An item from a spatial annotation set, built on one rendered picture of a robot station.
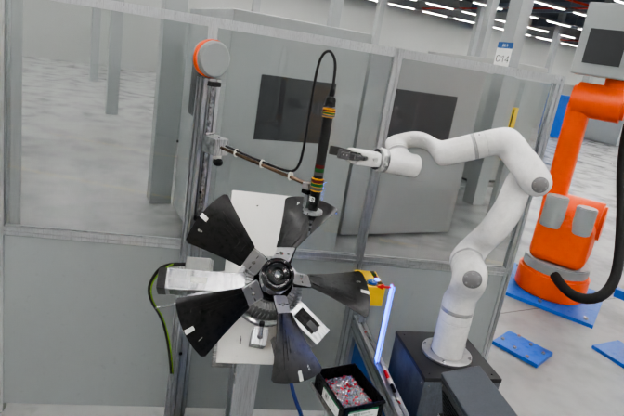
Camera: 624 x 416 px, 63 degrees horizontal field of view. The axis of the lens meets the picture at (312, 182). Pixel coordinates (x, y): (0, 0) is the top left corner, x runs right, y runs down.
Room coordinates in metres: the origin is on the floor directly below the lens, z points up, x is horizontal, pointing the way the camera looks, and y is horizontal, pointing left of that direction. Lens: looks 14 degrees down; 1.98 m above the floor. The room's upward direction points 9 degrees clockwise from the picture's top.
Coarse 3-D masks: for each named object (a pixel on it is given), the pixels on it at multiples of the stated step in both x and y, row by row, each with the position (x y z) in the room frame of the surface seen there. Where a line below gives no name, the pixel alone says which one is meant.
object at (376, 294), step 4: (364, 272) 2.09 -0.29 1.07; (368, 272) 2.10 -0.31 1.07; (364, 276) 2.05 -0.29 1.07; (368, 276) 2.06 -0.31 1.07; (372, 276) 2.07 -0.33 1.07; (376, 280) 2.02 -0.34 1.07; (380, 280) 2.03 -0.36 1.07; (368, 284) 1.97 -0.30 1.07; (380, 284) 1.99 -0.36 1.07; (372, 288) 1.96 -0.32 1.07; (376, 288) 1.96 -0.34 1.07; (372, 292) 1.96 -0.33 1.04; (376, 292) 1.96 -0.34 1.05; (380, 292) 1.96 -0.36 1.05; (372, 296) 1.96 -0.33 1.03; (376, 296) 1.96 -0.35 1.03; (380, 296) 1.97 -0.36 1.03; (372, 300) 1.96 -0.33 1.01; (376, 300) 1.96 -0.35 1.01; (380, 300) 1.97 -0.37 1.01; (372, 304) 1.96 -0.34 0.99; (376, 304) 1.96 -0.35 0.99; (380, 304) 1.97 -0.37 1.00
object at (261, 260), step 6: (252, 252) 1.68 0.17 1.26; (258, 252) 1.67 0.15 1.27; (246, 258) 1.68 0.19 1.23; (252, 258) 1.68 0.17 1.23; (258, 258) 1.67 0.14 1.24; (264, 258) 1.67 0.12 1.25; (246, 264) 1.69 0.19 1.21; (252, 264) 1.68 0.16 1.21; (258, 264) 1.67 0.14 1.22; (252, 270) 1.68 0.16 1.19; (258, 270) 1.67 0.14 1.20
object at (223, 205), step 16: (208, 208) 1.73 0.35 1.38; (224, 208) 1.72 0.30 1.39; (208, 224) 1.71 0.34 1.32; (224, 224) 1.71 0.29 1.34; (240, 224) 1.70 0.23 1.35; (192, 240) 1.71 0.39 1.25; (208, 240) 1.71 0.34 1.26; (224, 240) 1.70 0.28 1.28; (240, 240) 1.68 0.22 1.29; (224, 256) 1.70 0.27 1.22; (240, 256) 1.68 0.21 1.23
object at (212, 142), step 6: (204, 138) 2.10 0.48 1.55; (210, 138) 2.08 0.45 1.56; (216, 138) 2.07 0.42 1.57; (222, 138) 2.09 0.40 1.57; (204, 144) 2.10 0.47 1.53; (210, 144) 2.07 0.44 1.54; (216, 144) 2.06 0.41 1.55; (222, 144) 2.08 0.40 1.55; (204, 150) 2.10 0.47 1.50; (210, 150) 2.07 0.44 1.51; (216, 150) 2.06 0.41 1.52; (222, 150) 2.08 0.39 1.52
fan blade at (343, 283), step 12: (312, 276) 1.71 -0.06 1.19; (324, 276) 1.74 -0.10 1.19; (336, 276) 1.76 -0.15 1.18; (348, 276) 1.77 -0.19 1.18; (360, 276) 1.79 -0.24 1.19; (324, 288) 1.65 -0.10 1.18; (336, 288) 1.67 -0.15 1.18; (348, 288) 1.70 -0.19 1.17; (360, 288) 1.72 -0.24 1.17; (336, 300) 1.62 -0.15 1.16; (348, 300) 1.64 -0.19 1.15; (360, 300) 1.66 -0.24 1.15; (360, 312) 1.61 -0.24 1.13
